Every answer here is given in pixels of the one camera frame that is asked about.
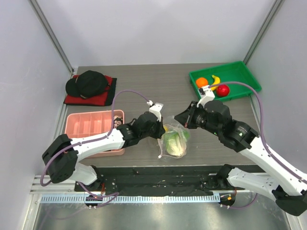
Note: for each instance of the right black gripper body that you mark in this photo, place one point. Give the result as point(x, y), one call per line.
point(190, 117)

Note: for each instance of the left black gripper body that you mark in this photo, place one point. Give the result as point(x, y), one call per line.
point(155, 131)

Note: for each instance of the clear zip top bag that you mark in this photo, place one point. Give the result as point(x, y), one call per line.
point(173, 141)

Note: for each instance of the green toy lettuce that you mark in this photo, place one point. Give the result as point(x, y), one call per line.
point(175, 142)

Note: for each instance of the orange toy orange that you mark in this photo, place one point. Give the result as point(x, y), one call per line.
point(201, 82)

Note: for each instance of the red toy apple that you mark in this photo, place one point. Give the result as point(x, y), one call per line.
point(222, 90)

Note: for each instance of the yellow toy banana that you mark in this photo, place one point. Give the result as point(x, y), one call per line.
point(216, 81)

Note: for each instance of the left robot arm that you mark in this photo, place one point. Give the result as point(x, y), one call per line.
point(62, 158)

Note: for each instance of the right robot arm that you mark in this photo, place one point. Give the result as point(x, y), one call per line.
point(288, 191)

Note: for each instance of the floral rolled sock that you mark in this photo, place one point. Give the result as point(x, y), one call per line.
point(117, 121)

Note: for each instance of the red and black cloth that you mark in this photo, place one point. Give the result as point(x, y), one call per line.
point(104, 99)

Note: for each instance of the green plastic tray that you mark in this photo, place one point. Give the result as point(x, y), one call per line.
point(235, 71)

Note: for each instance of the pink compartment organizer tray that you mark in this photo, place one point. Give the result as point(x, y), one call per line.
point(83, 125)

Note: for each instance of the black cap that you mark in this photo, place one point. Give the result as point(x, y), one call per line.
point(87, 85)

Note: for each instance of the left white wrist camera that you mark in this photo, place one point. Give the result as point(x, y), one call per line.
point(155, 108)

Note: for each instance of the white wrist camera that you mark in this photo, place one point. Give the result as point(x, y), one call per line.
point(155, 108)
point(207, 95)

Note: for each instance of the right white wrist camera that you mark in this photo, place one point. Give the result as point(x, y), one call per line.
point(207, 95)

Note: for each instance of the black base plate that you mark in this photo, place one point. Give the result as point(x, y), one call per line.
point(159, 181)

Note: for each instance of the white slotted cable duct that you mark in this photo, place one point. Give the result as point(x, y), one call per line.
point(85, 198)

